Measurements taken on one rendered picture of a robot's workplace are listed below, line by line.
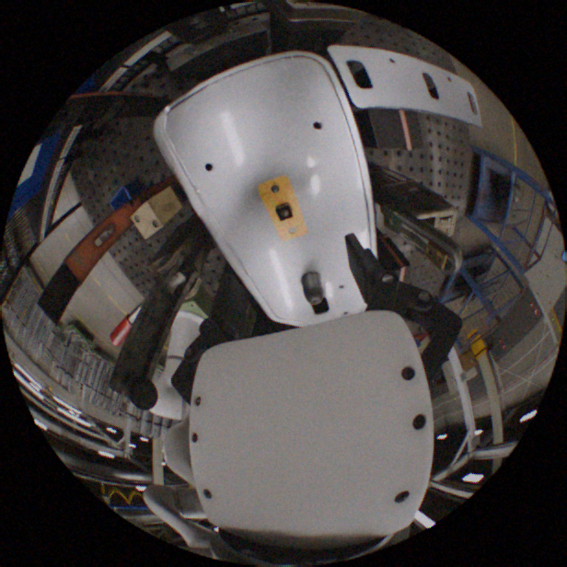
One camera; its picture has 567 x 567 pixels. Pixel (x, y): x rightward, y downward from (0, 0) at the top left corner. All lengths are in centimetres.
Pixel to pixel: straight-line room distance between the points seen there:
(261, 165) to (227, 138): 5
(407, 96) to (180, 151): 29
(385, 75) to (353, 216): 21
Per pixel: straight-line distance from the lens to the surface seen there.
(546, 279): 812
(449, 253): 22
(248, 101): 22
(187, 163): 24
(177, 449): 57
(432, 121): 74
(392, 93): 27
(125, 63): 33
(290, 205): 23
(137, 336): 19
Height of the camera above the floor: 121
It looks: 46 degrees down
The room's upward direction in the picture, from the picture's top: 177 degrees clockwise
